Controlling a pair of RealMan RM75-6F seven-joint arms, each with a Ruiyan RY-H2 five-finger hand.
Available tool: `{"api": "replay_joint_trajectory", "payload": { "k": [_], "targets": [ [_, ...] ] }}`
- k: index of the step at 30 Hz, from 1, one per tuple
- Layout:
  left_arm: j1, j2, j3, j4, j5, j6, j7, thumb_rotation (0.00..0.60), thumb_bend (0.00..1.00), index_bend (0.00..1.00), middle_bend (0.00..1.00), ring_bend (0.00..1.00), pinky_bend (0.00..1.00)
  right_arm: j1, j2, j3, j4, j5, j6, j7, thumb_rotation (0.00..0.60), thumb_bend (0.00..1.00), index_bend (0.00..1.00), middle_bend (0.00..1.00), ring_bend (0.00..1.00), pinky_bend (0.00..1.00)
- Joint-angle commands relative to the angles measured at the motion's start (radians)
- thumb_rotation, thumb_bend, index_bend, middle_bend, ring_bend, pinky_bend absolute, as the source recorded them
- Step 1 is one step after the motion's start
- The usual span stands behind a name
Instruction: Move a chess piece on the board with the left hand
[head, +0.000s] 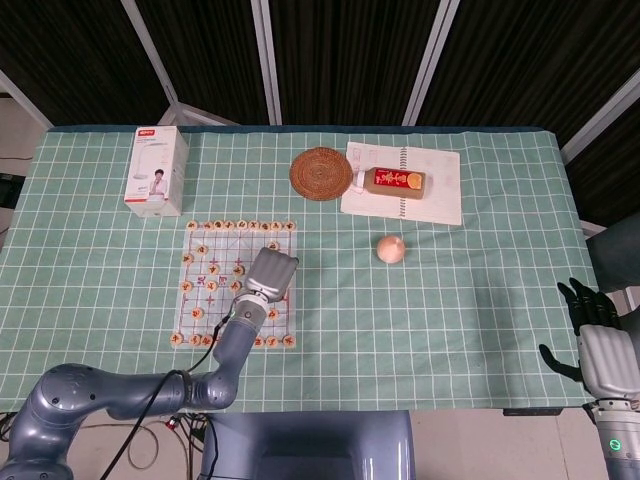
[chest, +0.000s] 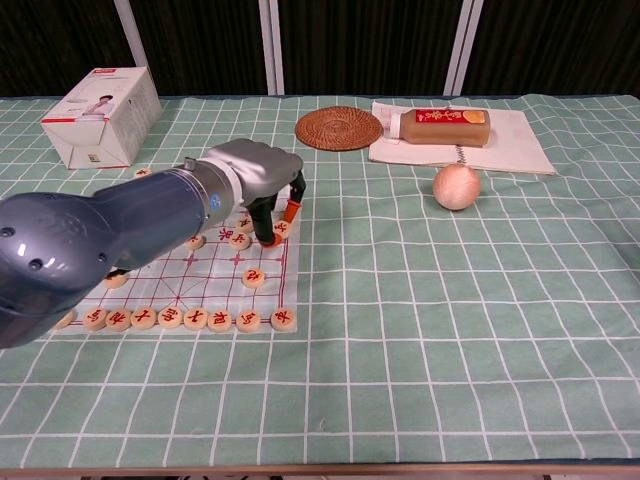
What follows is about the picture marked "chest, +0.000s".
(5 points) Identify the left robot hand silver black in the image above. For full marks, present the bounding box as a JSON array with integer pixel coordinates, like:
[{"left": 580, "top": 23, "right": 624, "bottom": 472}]
[{"left": 207, "top": 139, "right": 306, "bottom": 249}]

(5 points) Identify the translucent chess board sheet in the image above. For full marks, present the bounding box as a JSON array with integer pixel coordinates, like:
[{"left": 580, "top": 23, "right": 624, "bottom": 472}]
[{"left": 67, "top": 199, "right": 301, "bottom": 337}]

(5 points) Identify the round woven rattan coaster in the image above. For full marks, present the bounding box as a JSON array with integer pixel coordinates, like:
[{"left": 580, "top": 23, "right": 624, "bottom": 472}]
[{"left": 294, "top": 105, "right": 384, "bottom": 152}]

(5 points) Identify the white lamp carton box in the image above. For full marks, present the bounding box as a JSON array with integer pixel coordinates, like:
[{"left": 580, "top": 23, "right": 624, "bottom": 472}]
[{"left": 39, "top": 65, "right": 164, "bottom": 171}]

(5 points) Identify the brown drink bottle red label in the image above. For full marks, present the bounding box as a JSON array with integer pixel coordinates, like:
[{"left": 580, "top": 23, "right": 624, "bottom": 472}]
[{"left": 381, "top": 108, "right": 492, "bottom": 149}]

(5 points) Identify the pale pink ball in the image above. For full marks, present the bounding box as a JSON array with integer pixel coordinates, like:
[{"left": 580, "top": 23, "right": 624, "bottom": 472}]
[{"left": 432, "top": 163, "right": 482, "bottom": 212}]

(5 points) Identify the green checked tablecloth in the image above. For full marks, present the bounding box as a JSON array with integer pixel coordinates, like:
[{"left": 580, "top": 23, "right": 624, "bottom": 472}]
[{"left": 0, "top": 92, "right": 640, "bottom": 471}]

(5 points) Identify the white spiral notebook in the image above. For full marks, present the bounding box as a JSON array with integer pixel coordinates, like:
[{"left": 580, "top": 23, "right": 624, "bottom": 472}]
[{"left": 368, "top": 100, "right": 558, "bottom": 176}]

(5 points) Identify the aluminium partition post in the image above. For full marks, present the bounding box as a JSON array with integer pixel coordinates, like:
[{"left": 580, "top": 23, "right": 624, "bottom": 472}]
[
  {"left": 113, "top": 0, "right": 151, "bottom": 69},
  {"left": 443, "top": 0, "right": 484, "bottom": 96},
  {"left": 258, "top": 0, "right": 287, "bottom": 96}
]

